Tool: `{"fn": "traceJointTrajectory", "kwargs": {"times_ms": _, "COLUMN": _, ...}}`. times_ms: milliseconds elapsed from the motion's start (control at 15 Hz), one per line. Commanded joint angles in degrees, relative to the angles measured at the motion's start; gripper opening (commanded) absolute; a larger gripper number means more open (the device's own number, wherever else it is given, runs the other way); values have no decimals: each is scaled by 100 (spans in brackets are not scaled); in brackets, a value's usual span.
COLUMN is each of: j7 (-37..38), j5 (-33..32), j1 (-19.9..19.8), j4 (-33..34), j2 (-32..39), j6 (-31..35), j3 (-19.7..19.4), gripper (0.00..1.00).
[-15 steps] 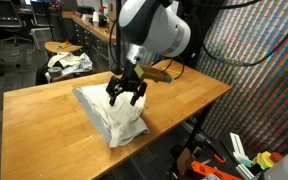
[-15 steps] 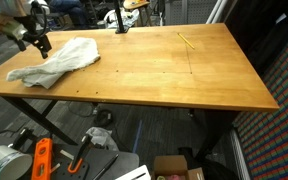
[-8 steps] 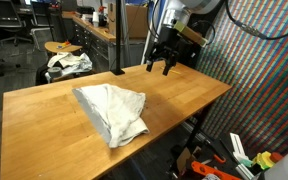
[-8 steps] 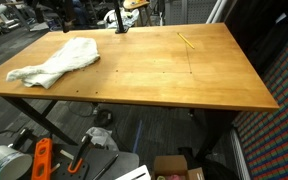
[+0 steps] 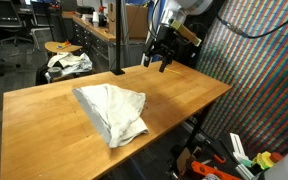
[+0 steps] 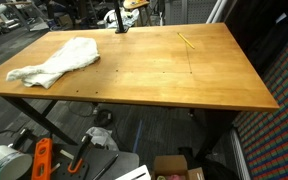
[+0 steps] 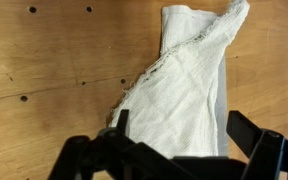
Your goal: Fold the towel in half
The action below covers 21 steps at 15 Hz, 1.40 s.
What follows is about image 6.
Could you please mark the small round wooden table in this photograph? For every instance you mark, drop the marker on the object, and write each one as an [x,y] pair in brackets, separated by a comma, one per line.
[138,4]

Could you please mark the orange handled clamp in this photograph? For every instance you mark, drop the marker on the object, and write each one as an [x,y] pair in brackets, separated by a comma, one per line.
[78,156]

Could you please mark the clear plastic bag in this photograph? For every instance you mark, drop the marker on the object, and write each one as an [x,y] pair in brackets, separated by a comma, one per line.
[103,137]

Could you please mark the yellow pencil on table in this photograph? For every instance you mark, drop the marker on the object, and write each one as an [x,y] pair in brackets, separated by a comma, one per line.
[186,40]

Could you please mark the black camera pole stand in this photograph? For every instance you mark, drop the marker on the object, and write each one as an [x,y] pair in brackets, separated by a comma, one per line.
[121,28]

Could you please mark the black table leg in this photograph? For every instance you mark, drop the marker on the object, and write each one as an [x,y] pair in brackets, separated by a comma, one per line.
[40,118]

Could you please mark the cardboard box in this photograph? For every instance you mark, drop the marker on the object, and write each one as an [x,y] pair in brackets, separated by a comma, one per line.
[174,167]

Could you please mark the white towel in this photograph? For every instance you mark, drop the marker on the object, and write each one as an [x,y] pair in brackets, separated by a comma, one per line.
[76,53]

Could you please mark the white bucket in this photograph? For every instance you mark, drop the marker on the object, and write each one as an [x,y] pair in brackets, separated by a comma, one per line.
[13,163]

